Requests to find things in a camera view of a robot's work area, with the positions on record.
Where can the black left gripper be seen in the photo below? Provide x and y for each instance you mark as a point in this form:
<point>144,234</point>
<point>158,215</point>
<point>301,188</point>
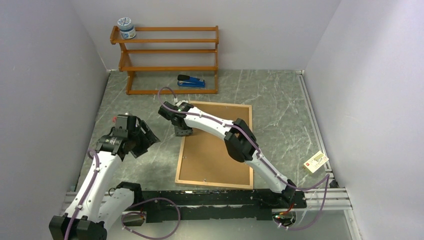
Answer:
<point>148,138</point>

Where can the small white red box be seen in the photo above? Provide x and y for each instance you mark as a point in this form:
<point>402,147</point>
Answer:
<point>315,162</point>

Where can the blue black stapler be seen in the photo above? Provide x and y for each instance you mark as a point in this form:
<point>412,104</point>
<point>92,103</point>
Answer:
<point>190,82</point>

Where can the light wooden picture frame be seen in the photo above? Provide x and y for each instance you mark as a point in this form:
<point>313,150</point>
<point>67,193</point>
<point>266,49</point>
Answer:
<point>215,184</point>

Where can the aluminium rail frame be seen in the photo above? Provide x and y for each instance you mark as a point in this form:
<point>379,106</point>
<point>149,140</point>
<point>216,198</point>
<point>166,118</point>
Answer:
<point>272,103</point>

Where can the orange wooden shelf rack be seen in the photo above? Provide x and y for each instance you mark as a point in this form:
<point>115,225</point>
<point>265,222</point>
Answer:
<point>169,49</point>

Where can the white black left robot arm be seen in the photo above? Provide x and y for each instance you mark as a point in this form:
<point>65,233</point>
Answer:
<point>89,217</point>

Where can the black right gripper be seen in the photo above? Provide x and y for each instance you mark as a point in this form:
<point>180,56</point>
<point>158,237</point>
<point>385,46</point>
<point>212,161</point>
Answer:
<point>180,133</point>

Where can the white blue lidded jar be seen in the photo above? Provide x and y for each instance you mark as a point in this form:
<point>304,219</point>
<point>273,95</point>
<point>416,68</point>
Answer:
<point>126,28</point>

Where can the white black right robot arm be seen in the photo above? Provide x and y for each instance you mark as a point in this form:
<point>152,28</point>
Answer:
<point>240,143</point>

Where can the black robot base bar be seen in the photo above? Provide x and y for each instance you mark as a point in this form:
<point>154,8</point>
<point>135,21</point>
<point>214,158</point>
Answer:
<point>172,205</point>

